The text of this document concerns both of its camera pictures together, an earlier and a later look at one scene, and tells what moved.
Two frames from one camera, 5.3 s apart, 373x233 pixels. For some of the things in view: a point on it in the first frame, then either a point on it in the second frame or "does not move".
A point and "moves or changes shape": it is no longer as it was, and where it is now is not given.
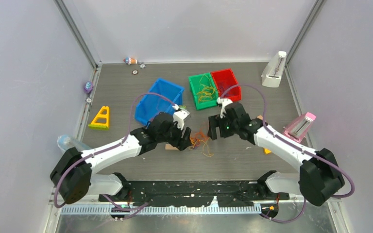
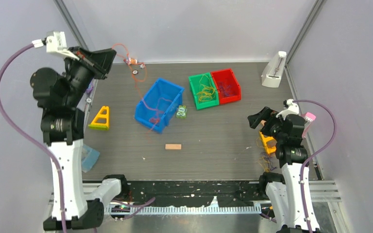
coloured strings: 196,138 → 265,159
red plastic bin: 224,79 does not move
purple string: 228,88 moves or changes shape
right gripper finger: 213,122 → 255,119
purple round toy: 88,87 does not move
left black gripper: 185,141 → 99,62
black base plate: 235,193 does not move
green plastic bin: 204,90 does not move
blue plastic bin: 164,96 does not move
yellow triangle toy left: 100,122 does not move
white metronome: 271,75 does not move
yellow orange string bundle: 207,91 does not move
